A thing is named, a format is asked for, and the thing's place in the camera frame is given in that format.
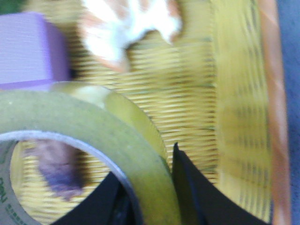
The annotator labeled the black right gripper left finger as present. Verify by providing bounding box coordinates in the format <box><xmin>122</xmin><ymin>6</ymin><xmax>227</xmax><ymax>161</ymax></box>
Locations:
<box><xmin>53</xmin><ymin>172</ymin><xmax>131</xmax><ymax>225</ymax></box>

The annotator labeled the yellow-green tape roll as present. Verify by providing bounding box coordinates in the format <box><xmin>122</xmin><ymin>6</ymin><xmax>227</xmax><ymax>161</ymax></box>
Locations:
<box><xmin>0</xmin><ymin>82</ymin><xmax>181</xmax><ymax>225</ymax></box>

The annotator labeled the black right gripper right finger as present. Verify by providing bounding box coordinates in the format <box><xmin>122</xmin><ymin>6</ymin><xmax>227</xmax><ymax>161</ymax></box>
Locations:
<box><xmin>172</xmin><ymin>143</ymin><xmax>260</xmax><ymax>225</ymax></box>

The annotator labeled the brown toy lion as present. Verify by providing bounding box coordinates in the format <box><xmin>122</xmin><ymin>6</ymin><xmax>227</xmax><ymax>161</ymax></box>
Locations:
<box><xmin>23</xmin><ymin>139</ymin><xmax>83</xmax><ymax>201</ymax></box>

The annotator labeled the toy croissant bread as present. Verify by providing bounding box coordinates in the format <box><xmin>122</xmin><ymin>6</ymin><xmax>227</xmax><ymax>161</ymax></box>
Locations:
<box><xmin>78</xmin><ymin>0</ymin><xmax>183</xmax><ymax>73</ymax></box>

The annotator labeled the purple foam block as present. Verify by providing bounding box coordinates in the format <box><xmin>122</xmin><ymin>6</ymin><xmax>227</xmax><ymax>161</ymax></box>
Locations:
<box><xmin>0</xmin><ymin>12</ymin><xmax>71</xmax><ymax>90</ymax></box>

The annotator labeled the yellow woven basket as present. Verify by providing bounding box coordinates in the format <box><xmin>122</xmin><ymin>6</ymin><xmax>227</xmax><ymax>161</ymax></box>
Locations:
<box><xmin>22</xmin><ymin>0</ymin><xmax>291</xmax><ymax>225</ymax></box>

